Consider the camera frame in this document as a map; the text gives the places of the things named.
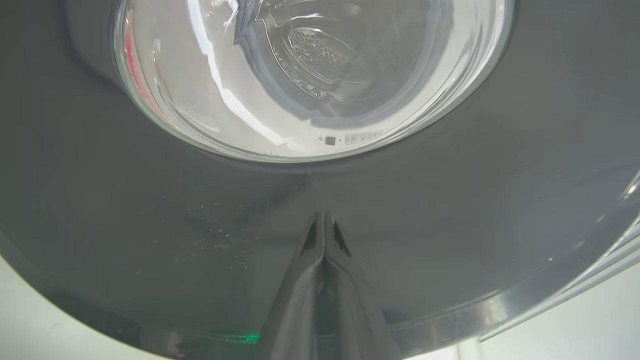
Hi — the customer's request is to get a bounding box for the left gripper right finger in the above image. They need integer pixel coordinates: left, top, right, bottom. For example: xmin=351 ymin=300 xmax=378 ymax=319
xmin=324 ymin=214 xmax=401 ymax=360

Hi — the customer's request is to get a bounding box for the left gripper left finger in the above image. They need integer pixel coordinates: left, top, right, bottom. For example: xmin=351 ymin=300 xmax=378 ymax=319
xmin=255 ymin=212 xmax=326 ymax=360

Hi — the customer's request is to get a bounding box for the black round glass washer door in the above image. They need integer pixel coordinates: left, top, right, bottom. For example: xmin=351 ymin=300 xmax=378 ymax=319
xmin=0 ymin=0 xmax=640 ymax=360

